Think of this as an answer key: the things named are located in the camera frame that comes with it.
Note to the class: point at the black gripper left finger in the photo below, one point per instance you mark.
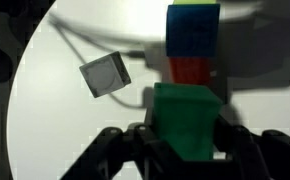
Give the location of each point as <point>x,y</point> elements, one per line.
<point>108,153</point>

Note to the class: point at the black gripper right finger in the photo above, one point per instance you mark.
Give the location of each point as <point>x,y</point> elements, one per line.
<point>271,153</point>

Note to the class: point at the grey building block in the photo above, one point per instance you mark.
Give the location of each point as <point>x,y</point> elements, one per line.
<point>103,75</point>

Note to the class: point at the green building block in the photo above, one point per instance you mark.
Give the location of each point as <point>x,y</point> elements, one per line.
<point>185,120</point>

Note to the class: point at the orange building block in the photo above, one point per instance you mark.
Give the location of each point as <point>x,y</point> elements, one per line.
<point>190,70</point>

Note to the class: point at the blue building block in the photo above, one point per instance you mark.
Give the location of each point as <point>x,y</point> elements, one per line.
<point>191,30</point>

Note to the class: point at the lime building block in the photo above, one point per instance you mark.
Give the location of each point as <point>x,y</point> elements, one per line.
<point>195,2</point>

